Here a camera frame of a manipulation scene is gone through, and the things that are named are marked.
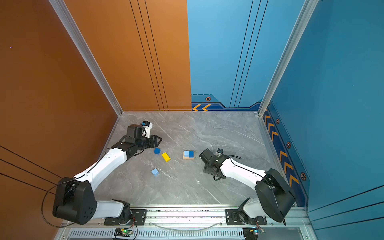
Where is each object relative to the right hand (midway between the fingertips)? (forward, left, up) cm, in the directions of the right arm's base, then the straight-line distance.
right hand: (210, 171), depth 87 cm
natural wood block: (+9, +13, -1) cm, 16 cm away
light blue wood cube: (+10, +15, +3) cm, 18 cm away
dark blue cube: (+14, +34, 0) cm, 37 cm away
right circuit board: (-29, -20, -3) cm, 35 cm away
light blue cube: (-1, +32, +1) cm, 32 cm away
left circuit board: (-29, +43, -3) cm, 52 cm away
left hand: (+15, +30, +14) cm, 36 cm away
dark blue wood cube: (+10, +11, +2) cm, 15 cm away
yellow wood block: (+10, +28, 0) cm, 30 cm away
